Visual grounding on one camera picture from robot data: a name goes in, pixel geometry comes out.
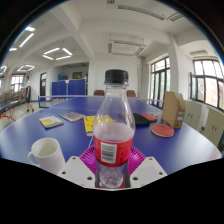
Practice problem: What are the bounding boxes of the white ceiling light strips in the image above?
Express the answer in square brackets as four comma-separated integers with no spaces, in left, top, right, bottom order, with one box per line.
[0,25,74,76]

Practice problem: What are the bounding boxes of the clear red-labelled plastic bottle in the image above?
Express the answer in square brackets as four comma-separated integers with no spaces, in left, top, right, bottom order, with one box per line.
[92,69,136,190]

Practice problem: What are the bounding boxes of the white two-door cabinet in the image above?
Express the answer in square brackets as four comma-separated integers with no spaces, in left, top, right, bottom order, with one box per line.
[201,107,224,148]
[183,99,204,131]

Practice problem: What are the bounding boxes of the brown armchair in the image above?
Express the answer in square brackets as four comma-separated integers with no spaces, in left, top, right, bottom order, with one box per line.
[93,89,106,97]
[125,89,138,98]

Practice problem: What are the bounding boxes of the dark-framed tall window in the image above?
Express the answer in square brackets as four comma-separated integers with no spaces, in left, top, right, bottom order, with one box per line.
[149,57,171,101]

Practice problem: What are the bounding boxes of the blue partition boards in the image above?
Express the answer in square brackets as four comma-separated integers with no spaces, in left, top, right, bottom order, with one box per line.
[51,78,87,97]

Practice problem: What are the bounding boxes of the dark-framed wide window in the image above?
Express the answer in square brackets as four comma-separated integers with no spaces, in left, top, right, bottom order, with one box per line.
[190,59,224,111]

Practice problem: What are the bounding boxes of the yellow and blue booklet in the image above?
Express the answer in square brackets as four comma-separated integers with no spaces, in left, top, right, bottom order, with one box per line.
[39,115,64,129]

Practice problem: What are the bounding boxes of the grey patterned book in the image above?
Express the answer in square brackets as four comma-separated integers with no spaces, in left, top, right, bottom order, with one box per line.
[59,111,87,123]

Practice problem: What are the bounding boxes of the brown cardboard box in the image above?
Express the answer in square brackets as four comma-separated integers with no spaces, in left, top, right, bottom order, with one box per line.
[161,90,186,129]

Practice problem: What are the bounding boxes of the white ceramic mug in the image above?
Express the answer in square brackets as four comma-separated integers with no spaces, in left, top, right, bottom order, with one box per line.
[27,137,67,176]

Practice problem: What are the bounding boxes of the black table tennis paddle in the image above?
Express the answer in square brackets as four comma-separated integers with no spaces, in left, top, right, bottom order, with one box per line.
[132,112,152,127]

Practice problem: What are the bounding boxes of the dark wooden door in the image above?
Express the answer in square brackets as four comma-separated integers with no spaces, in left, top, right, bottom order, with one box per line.
[39,72,48,98]

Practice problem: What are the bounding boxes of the small red table tennis paddle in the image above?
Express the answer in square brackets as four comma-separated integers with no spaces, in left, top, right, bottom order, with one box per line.
[140,113,158,122]

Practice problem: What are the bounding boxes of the large red table tennis paddle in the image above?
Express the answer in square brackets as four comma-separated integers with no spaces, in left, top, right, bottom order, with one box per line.
[150,123,175,138]

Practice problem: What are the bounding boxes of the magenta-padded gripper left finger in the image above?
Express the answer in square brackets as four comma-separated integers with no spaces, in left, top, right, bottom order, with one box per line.
[57,146,99,189]

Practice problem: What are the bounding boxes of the blue-framed table tennis net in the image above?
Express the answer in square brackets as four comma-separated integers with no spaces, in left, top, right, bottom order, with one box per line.
[37,94,91,108]

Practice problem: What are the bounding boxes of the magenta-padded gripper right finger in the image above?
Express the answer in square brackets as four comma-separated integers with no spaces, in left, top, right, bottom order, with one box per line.
[126,146,168,189]

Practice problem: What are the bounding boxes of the ceiling air conditioner unit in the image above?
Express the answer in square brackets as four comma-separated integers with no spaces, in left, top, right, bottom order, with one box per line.
[107,39,147,57]

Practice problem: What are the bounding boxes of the blue red-legged table tennis table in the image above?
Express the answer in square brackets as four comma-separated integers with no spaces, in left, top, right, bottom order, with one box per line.
[0,99,21,122]

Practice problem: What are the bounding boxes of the yellow book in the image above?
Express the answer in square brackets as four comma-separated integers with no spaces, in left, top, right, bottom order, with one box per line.
[83,114,118,137]

